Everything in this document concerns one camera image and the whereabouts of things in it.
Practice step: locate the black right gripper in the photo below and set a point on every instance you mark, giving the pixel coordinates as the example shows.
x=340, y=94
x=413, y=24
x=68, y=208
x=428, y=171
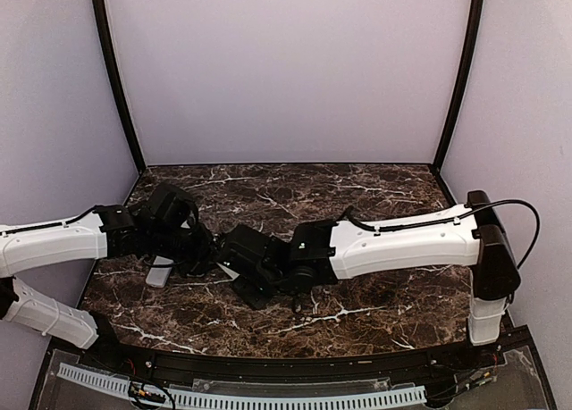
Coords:
x=251, y=297

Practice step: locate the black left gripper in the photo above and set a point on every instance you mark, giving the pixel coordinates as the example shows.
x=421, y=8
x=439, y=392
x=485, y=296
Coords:
x=206, y=246

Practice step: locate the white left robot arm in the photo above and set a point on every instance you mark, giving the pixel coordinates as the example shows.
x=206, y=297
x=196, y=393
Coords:
x=102, y=232

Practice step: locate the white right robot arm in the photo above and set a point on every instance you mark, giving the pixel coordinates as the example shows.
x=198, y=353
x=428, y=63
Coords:
x=325, y=252

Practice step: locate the white remote back side up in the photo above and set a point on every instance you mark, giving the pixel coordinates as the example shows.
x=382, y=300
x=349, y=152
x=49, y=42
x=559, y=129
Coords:
x=159, y=272

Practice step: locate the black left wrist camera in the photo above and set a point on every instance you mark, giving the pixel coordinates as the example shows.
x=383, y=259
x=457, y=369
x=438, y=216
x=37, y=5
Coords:
x=171, y=207

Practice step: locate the white slotted cable duct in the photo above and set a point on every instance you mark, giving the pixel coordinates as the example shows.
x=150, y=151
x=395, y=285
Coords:
x=209, y=394

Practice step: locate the black left frame post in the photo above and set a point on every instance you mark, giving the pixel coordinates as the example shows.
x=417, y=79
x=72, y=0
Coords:
x=115, y=81

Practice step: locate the black frame post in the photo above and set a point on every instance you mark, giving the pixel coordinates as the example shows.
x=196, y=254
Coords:
x=115, y=81
x=459, y=89

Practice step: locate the black right frame post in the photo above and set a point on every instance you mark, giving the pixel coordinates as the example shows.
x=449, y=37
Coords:
x=459, y=89

